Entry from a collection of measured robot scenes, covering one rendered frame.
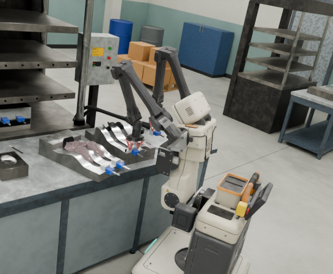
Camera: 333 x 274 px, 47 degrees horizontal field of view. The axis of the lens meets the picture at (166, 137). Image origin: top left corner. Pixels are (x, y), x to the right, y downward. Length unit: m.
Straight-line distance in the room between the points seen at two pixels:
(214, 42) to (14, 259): 7.73
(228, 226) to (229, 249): 0.14
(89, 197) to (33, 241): 0.41
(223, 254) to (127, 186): 0.81
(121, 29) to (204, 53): 2.07
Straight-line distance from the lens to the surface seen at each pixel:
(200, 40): 9.68
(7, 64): 2.85
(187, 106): 2.19
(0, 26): 2.81
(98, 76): 3.29
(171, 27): 11.04
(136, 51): 7.76
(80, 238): 2.65
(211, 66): 9.47
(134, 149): 2.57
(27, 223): 2.36
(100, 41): 3.22
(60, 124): 3.16
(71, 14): 10.17
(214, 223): 2.20
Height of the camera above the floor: 1.96
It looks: 22 degrees down
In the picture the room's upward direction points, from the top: 10 degrees clockwise
